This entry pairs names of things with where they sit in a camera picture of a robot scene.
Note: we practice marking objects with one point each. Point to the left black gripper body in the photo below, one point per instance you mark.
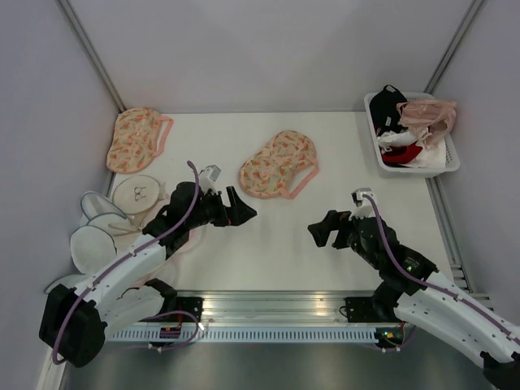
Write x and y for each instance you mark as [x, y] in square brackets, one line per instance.
[211, 210]

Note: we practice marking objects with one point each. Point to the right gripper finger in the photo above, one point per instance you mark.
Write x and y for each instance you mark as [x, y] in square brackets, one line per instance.
[334, 218]
[321, 231]

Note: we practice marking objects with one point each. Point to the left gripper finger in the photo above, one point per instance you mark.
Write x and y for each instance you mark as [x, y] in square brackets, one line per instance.
[232, 196]
[240, 213]

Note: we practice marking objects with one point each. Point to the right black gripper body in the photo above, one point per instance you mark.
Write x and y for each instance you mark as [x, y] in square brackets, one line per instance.
[347, 236]

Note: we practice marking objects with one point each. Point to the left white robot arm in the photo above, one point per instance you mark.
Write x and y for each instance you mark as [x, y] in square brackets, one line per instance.
[79, 318]

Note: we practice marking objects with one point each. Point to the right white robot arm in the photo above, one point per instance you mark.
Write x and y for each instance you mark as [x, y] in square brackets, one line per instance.
[414, 291]

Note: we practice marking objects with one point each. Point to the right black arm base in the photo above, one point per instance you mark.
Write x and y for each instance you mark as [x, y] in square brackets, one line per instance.
[363, 310]

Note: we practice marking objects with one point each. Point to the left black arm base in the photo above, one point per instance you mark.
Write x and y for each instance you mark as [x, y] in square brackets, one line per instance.
[192, 305]

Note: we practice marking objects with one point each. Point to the red bra in basket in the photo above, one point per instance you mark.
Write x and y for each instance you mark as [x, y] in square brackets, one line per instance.
[401, 155]

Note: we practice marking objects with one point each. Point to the white bra in basket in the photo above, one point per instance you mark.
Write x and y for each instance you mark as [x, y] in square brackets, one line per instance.
[391, 139]

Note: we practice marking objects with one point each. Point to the black bra in basket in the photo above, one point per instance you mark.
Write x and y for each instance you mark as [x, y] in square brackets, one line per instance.
[383, 109]

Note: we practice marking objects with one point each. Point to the white mesh bag grey trim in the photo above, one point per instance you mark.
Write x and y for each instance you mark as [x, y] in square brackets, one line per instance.
[93, 204]

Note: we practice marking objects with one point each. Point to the white mesh round bag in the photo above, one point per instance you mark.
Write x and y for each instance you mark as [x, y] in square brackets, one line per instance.
[91, 249]

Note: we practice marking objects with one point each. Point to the pink bra in basket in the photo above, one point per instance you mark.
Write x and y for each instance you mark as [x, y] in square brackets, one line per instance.
[430, 120]

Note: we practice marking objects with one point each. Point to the white plastic basket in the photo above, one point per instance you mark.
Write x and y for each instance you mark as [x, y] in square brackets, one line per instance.
[452, 161]

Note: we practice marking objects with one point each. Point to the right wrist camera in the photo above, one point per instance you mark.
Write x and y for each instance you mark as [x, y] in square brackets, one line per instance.
[365, 202]

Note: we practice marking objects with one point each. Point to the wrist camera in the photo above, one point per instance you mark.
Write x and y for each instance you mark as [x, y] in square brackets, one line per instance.
[365, 202]
[208, 177]

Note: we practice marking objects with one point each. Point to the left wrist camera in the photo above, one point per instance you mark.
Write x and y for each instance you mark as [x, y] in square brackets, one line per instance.
[208, 177]

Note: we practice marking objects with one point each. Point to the white slotted cable duct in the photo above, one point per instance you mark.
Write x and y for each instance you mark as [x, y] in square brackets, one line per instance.
[283, 335]

